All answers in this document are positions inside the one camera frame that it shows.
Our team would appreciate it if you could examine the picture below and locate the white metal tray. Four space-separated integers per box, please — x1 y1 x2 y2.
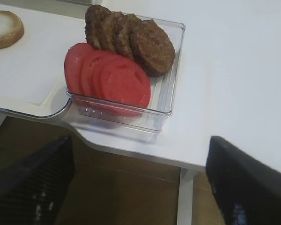
0 0 87 119

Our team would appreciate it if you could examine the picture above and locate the red tomato slice back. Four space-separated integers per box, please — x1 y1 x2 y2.
64 43 94 94

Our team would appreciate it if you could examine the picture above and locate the brown meat patty rightmost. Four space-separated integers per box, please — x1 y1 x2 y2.
129 20 176 77

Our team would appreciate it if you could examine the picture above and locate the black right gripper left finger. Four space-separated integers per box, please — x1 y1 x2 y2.
0 136 75 225

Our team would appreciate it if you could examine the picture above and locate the red tomato slice front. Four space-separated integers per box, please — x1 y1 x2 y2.
99 58 151 108

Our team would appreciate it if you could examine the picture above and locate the brown meat patty leftmost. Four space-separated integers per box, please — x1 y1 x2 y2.
85 5 111 50

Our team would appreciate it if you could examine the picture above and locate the red tomato slice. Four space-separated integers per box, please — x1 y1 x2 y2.
64 43 94 94
90 55 120 98
79 50 117 97
99 58 151 108

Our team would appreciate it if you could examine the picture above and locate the brown meat patty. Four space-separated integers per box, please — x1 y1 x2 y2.
129 20 176 77
114 14 141 60
85 5 111 50
99 12 124 53

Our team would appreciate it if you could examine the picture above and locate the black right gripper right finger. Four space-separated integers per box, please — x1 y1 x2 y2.
206 136 281 225

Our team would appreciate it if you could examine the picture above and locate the clear patty and tomato container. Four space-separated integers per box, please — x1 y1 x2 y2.
67 19 185 139

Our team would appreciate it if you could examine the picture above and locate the bottom bun on tray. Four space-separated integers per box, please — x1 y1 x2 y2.
0 10 24 49

